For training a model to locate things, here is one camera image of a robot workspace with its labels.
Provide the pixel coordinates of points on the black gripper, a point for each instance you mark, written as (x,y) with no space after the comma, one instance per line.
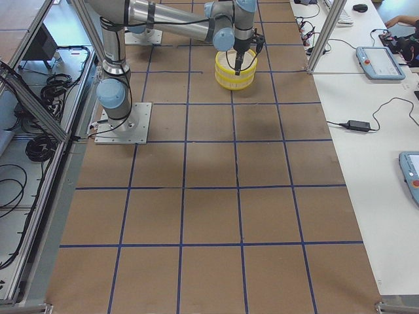
(241,46)

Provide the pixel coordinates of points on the yellow steamer top layer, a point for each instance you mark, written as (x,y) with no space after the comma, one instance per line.
(225,62)

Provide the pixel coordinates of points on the yellow steamer layer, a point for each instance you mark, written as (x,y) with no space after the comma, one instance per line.
(225,62)
(230,81)

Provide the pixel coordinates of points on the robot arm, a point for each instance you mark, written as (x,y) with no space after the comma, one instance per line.
(227,25)

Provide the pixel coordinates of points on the yellow steamer bottom layer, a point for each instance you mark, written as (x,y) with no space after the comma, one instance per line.
(230,81)

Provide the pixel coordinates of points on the black computer mouse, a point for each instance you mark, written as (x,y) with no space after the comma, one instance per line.
(361,8)

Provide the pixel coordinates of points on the black power adapter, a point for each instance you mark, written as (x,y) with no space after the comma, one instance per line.
(355,125)

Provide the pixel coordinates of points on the teach pendant far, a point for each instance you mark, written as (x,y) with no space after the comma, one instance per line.
(378,63)

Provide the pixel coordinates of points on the teach pendant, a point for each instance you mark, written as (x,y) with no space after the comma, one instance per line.
(378,63)
(408,162)

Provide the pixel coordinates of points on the teach pendant near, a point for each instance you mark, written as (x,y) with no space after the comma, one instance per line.
(408,162)

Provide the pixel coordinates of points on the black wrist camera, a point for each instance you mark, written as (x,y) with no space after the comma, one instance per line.
(259,40)

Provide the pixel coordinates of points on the aluminium frame post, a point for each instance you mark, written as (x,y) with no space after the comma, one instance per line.
(326,31)

